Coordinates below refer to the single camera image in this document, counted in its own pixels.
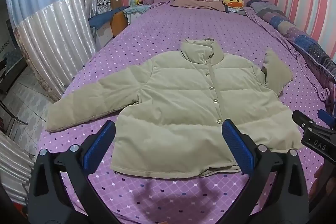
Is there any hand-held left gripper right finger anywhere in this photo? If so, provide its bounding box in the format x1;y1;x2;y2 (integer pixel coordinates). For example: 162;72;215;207
218;119;310;224

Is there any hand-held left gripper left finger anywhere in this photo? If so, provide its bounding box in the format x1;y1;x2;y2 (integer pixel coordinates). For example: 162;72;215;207
28;120;124;224

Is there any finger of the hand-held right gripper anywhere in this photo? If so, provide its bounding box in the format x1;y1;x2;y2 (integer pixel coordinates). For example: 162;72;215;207
292;110;319;135
317;109;336;132

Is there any beige puffer jacket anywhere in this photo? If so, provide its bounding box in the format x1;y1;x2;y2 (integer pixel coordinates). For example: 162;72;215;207
46;38;305;178

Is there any patchwork quilt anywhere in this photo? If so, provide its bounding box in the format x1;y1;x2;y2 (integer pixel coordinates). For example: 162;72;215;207
245;0;336;109

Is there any silvery pleated cloth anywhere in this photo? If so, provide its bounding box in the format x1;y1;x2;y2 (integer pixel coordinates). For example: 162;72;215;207
0;132;34;198

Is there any dark furniture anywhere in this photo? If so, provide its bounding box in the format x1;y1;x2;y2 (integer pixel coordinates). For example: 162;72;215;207
0;56;28;130

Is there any orange wooden cabinet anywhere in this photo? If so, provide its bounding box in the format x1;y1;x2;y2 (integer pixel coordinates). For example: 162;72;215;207
112;10;129;37

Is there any bed with purple dotted sheet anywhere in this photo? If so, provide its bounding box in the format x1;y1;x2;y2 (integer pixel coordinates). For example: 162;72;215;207
34;0;336;224

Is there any nightstand with pale green cover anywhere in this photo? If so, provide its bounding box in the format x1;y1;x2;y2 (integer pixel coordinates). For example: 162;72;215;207
123;5;150;25

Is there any blue and silver curtain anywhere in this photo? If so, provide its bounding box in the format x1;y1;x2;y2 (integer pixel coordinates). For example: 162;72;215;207
5;0;114;102

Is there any yellow duck plush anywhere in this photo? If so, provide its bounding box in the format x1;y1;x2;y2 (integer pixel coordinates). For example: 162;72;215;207
223;0;244;8

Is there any beige pillow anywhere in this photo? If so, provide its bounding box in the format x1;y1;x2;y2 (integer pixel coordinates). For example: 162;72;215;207
171;0;226;12

